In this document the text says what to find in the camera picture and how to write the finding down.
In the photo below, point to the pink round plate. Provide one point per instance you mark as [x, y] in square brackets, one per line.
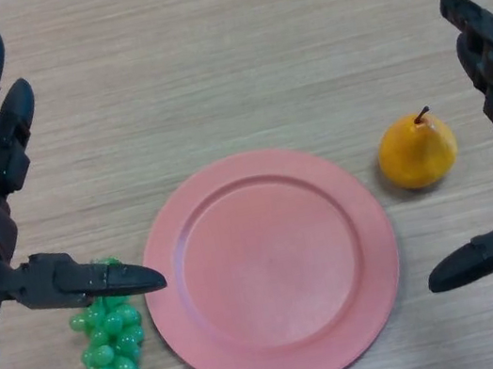
[271, 271]

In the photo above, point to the green grape bunch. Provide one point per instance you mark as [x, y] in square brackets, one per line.
[113, 346]

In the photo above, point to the yellow pear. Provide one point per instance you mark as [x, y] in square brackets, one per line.
[415, 154]

